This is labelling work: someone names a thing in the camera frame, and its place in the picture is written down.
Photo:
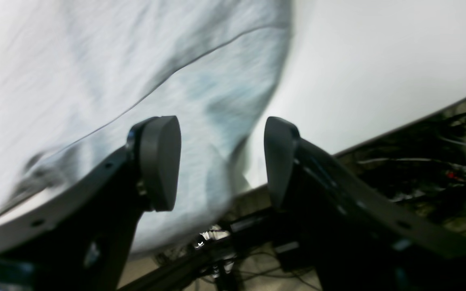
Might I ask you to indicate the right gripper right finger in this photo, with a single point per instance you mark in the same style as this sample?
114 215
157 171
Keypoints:
357 239

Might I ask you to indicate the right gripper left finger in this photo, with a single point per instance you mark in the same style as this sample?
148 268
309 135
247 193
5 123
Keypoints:
80 239

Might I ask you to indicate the grey T-shirt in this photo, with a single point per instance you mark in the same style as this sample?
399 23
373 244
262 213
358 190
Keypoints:
76 75

